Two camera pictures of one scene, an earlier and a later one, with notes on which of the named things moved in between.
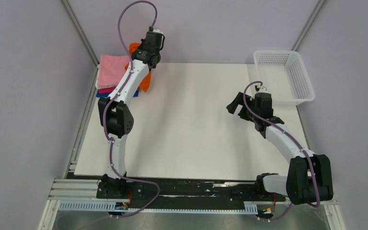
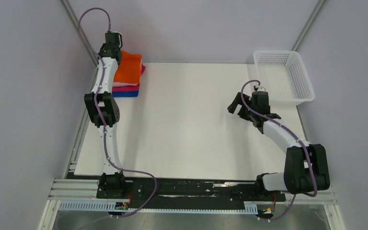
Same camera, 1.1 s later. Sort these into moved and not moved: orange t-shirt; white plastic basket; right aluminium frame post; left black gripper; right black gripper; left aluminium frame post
Moved: left black gripper; orange t-shirt
Not moved: white plastic basket; right black gripper; right aluminium frame post; left aluminium frame post
